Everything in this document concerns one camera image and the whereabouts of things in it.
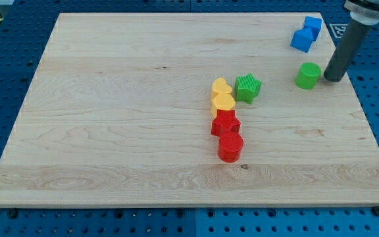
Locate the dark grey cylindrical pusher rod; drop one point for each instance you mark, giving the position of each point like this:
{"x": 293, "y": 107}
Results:
{"x": 346, "y": 50}

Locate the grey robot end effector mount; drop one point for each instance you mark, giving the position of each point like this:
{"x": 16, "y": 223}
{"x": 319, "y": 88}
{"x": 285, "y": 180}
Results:
{"x": 364, "y": 11}

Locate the green cylinder block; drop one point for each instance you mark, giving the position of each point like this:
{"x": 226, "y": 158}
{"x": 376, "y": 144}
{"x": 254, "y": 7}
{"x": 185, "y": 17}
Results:
{"x": 308, "y": 76}

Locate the green star block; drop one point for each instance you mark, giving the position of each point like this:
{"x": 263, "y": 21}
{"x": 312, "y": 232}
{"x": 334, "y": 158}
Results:
{"x": 247, "y": 88}

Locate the red star block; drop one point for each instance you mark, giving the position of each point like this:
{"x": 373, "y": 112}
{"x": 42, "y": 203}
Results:
{"x": 225, "y": 121}

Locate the fiducial marker tag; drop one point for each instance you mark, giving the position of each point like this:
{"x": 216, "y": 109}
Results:
{"x": 337, "y": 29}

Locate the blue cube block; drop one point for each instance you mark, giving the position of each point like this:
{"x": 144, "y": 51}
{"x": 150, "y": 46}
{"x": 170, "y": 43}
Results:
{"x": 314, "y": 24}

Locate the blue pentagon block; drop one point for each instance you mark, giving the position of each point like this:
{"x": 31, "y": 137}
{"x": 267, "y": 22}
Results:
{"x": 302, "y": 39}

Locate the yellow heart block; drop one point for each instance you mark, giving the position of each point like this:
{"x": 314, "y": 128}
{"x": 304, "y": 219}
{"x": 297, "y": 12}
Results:
{"x": 220, "y": 86}

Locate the yellow pentagon block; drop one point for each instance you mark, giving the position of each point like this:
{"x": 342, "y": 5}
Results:
{"x": 223, "y": 102}

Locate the red cylinder block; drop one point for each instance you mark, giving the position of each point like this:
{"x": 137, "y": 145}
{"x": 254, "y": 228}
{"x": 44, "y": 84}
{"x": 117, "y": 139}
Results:
{"x": 230, "y": 145}

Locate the wooden board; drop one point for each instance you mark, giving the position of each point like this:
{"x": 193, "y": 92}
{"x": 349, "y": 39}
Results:
{"x": 118, "y": 114}

